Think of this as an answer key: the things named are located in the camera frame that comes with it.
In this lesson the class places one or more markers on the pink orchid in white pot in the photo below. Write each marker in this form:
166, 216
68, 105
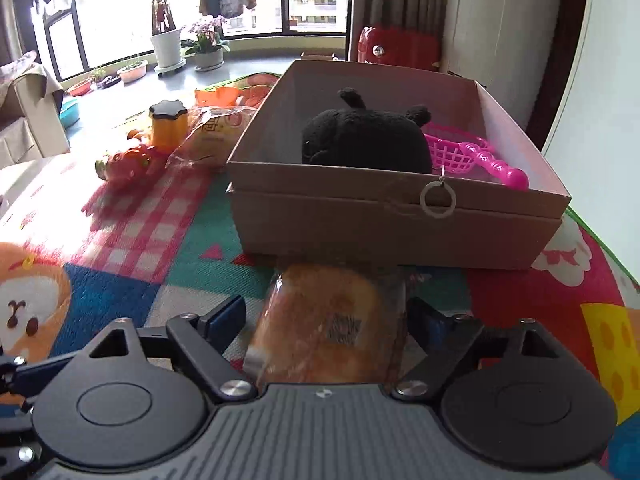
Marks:
207, 57

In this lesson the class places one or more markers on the orange plastic toy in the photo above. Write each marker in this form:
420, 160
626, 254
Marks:
220, 96

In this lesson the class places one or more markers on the brown cardboard box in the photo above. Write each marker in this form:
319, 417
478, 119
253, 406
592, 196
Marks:
350, 225

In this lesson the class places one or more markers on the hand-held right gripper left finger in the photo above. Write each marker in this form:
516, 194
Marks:
225, 321

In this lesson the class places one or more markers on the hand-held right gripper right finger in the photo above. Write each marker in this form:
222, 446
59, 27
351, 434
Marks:
426, 326

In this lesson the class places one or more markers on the colourful play mat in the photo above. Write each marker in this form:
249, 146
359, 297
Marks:
100, 285

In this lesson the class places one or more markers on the bread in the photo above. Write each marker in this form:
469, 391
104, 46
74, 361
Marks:
320, 310

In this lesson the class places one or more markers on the black plush toy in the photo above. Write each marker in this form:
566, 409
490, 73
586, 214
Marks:
365, 135

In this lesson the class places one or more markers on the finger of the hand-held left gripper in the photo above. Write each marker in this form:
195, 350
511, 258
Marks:
35, 367
15, 440

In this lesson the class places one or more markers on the teal basin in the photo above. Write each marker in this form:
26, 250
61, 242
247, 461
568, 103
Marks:
69, 112

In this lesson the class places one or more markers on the orange jar with black lid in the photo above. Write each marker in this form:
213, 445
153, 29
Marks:
167, 130

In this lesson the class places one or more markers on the red toy case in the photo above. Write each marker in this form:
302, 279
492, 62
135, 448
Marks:
405, 47

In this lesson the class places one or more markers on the red planter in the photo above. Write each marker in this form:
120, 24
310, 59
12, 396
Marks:
80, 88

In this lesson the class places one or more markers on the white rectangular planter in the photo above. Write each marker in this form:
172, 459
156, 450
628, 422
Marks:
132, 72

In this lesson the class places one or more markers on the beige armchair with cloth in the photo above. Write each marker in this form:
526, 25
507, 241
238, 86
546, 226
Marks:
30, 110

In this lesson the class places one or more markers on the bread bag with yellow print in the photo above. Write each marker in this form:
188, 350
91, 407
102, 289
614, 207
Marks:
215, 135

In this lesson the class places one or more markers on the tall plant in white pot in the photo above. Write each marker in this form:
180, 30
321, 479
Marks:
167, 47

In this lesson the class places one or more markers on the small dark plant pot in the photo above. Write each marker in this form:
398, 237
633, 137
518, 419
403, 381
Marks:
109, 81

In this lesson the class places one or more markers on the black metal frame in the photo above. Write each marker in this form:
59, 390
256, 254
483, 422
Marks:
47, 35

